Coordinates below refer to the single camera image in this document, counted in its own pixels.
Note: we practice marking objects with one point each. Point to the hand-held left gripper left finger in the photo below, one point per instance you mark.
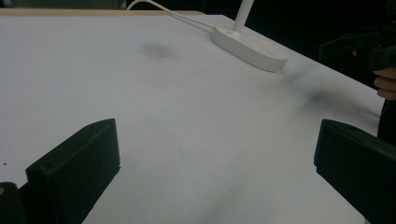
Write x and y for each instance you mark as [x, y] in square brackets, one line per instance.
[76, 165]

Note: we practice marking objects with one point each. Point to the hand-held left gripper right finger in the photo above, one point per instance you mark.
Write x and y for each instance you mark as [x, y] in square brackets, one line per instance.
[358, 161]

